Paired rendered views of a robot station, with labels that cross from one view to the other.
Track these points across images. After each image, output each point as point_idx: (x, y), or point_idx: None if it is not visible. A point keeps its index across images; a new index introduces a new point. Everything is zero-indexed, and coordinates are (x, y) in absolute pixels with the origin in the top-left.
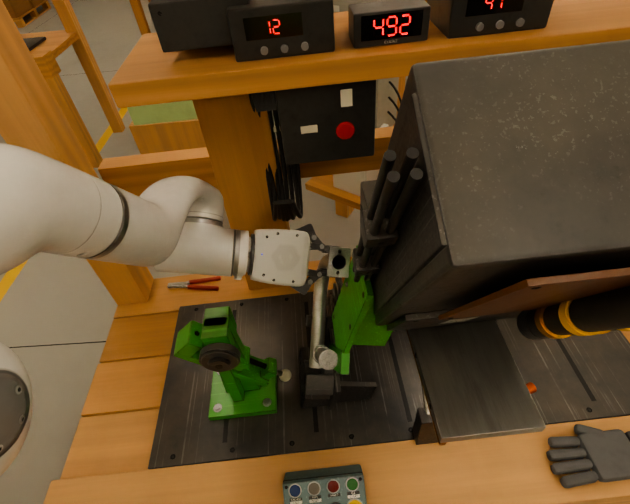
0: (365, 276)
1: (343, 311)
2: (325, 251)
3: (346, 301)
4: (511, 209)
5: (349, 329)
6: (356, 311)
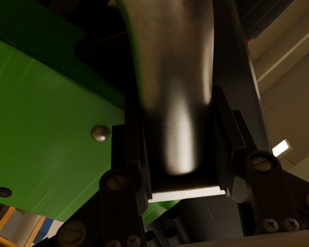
0: (160, 241)
1: None
2: (226, 195)
3: (46, 145)
4: None
5: None
6: (66, 212)
